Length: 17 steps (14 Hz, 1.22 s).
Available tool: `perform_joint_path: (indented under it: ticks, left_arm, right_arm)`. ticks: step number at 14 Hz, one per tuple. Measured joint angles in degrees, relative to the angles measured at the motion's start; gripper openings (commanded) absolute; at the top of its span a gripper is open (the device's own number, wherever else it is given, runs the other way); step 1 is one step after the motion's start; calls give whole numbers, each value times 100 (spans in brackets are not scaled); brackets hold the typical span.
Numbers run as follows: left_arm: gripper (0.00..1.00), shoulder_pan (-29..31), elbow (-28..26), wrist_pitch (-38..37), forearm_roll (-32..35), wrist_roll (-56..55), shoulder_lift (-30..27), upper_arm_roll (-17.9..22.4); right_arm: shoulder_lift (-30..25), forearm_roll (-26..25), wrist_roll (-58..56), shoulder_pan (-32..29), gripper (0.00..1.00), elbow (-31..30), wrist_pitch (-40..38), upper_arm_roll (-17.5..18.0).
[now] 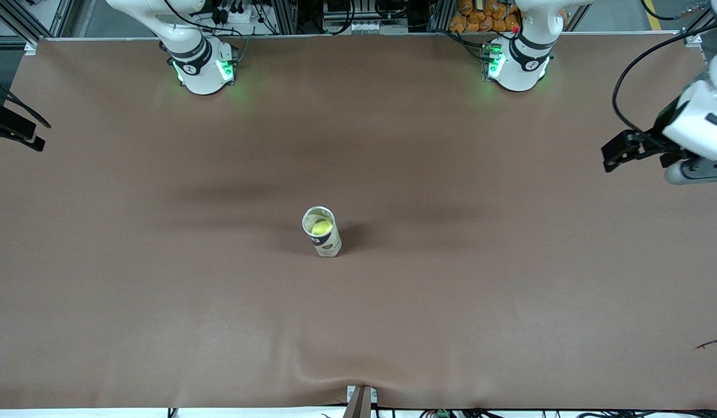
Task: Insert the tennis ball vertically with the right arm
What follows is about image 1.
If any clear tennis ball can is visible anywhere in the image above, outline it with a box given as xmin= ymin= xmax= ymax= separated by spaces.
xmin=302 ymin=206 xmax=343 ymax=258

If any orange packets pile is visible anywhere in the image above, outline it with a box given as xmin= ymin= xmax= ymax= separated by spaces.
xmin=449 ymin=0 xmax=523 ymax=33

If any white power strip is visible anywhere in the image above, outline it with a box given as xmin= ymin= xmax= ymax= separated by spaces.
xmin=210 ymin=0 xmax=255 ymax=25

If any brown table mat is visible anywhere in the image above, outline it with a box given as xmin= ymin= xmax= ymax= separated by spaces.
xmin=0 ymin=32 xmax=717 ymax=410

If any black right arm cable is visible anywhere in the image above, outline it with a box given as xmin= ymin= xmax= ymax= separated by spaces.
xmin=0 ymin=73 xmax=51 ymax=128

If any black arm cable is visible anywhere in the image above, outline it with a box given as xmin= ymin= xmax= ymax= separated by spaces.
xmin=0 ymin=73 xmax=51 ymax=128
xmin=612 ymin=23 xmax=717 ymax=140

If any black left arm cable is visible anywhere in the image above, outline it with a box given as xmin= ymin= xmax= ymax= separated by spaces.
xmin=612 ymin=23 xmax=717 ymax=140

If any aluminium frame profile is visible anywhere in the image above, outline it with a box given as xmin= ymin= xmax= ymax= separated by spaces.
xmin=0 ymin=0 xmax=74 ymax=56
xmin=272 ymin=0 xmax=298 ymax=34
xmin=682 ymin=0 xmax=717 ymax=48

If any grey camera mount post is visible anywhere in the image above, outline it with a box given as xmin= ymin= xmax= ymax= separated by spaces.
xmin=344 ymin=384 xmax=378 ymax=418

